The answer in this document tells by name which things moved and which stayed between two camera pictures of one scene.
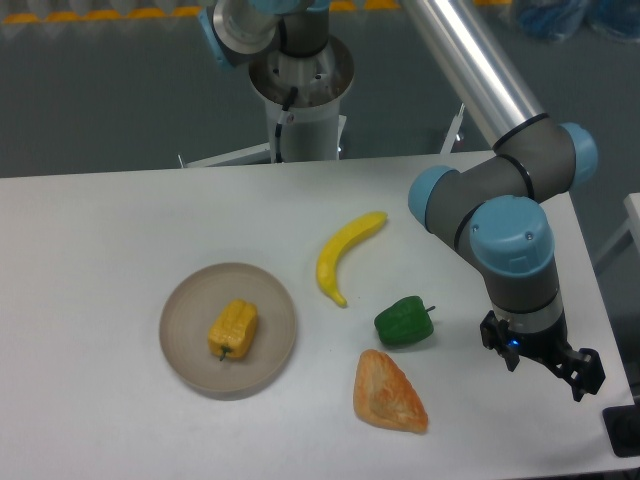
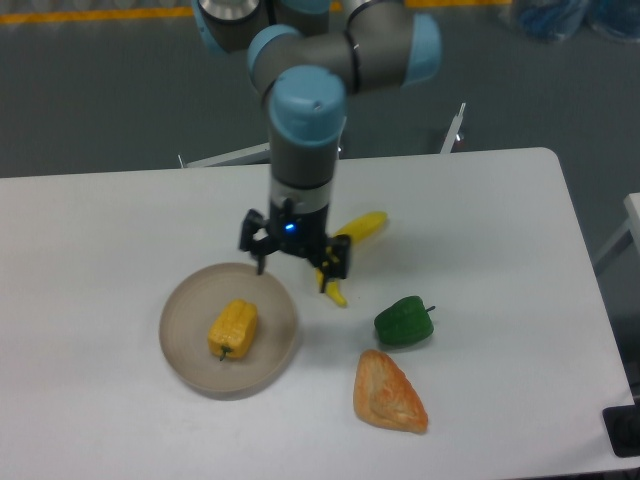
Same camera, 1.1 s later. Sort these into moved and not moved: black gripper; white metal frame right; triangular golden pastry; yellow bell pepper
Moved: black gripper
Not moved: white metal frame right; yellow bell pepper; triangular golden pastry
